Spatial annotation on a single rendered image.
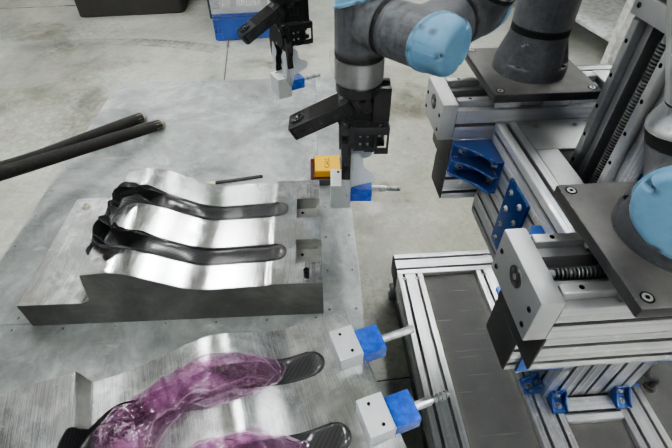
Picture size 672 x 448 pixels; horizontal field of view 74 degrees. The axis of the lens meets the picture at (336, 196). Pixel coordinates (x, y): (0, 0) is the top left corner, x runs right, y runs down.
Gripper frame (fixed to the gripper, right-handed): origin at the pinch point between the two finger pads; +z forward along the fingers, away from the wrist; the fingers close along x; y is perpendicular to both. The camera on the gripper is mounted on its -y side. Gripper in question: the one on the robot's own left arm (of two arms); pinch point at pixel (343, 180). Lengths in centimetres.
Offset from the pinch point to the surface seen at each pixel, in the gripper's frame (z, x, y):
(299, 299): 10.3, -18.9, -7.7
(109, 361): 14.8, -27.3, -38.1
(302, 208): 8.5, 1.5, -8.1
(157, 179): 1.8, 2.8, -35.6
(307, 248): 8.3, -9.2, -6.6
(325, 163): 11.2, 19.5, -3.7
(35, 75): 95, 232, -215
